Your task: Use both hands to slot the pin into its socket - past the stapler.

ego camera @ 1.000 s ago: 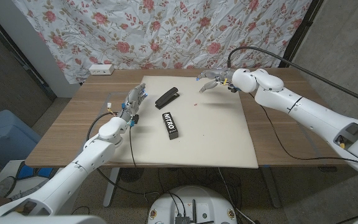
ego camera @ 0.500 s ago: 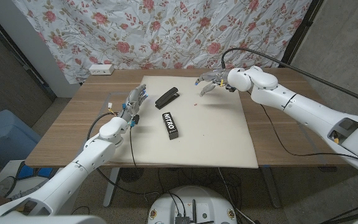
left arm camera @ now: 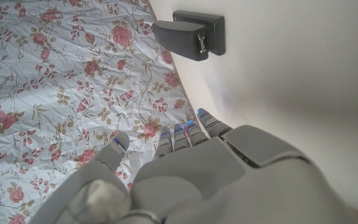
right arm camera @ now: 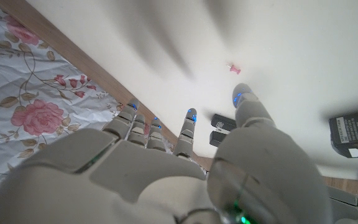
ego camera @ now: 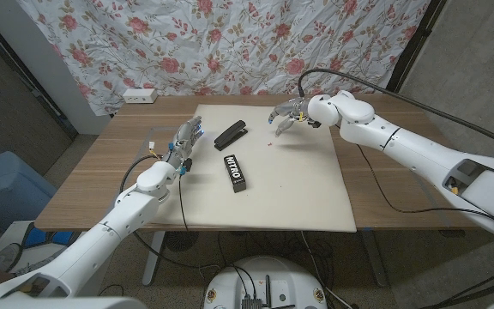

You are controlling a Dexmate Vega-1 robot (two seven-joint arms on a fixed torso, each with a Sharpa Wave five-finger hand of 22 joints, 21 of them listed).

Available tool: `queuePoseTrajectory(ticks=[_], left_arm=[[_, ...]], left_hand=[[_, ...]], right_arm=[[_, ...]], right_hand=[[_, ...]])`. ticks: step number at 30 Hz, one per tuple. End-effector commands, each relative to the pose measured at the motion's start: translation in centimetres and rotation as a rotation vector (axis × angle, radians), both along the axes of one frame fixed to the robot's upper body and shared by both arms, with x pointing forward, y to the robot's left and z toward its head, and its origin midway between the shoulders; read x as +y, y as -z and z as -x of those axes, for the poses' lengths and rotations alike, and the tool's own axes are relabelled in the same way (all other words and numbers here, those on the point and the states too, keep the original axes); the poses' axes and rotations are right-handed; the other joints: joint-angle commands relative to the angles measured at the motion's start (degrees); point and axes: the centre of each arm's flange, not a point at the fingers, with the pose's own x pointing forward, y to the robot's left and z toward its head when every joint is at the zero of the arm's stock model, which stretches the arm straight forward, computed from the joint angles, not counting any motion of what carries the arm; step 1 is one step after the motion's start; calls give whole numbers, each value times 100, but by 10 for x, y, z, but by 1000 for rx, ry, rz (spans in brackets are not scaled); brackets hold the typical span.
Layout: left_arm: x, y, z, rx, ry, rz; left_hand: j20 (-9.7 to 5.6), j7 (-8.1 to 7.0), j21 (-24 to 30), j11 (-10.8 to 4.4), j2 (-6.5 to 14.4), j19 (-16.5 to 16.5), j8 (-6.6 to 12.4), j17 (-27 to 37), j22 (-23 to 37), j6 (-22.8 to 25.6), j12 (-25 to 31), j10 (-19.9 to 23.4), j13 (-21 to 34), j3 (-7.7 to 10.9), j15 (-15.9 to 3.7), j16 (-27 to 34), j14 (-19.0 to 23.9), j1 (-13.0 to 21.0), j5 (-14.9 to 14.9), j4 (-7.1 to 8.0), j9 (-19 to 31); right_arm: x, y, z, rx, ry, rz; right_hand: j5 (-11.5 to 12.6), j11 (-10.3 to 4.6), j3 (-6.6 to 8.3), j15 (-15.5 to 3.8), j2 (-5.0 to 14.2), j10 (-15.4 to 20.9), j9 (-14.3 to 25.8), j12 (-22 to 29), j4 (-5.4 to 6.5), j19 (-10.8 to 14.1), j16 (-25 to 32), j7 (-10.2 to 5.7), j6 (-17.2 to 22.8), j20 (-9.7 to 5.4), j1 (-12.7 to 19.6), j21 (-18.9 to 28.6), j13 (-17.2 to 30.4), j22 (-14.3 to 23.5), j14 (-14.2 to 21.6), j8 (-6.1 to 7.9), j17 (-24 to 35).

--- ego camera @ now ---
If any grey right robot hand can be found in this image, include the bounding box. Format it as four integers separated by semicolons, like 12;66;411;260
268;97;315;137

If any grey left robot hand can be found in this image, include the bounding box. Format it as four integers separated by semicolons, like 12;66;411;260
163;115;206;170

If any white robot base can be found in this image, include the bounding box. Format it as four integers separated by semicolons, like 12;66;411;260
203;256;328;309

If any black stapler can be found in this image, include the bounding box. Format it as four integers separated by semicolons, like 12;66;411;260
214;120;249;152

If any black Nitro box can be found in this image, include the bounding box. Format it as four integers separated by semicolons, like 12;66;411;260
223;154;247;193

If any white power strip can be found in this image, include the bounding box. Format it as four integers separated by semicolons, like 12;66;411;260
122;88;159;105

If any cream foam mat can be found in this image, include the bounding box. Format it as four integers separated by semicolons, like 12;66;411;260
152;104;358;233

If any wooden table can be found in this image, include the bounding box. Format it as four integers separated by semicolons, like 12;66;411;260
34;94;494;288

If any floral backdrop cloth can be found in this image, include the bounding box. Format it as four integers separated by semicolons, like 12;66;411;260
15;0;432;117

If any black backdrop stand pole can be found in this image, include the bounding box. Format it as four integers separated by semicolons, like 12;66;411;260
385;0;449;94

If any blue storage bin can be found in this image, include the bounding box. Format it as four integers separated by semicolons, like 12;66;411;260
0;150;57;231

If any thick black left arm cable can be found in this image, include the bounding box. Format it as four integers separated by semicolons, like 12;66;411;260
119;154;214;270

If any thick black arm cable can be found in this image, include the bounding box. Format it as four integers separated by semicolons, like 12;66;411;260
297;68;494;155
119;154;214;270

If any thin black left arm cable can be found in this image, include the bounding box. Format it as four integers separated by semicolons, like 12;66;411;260
178;173;190;233

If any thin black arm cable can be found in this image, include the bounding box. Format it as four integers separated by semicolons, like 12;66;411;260
178;173;190;233
355;143;494;220

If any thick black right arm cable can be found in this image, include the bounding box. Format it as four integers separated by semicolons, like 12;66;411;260
297;68;494;155

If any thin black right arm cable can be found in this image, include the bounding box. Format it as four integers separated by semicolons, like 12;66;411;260
355;143;494;220

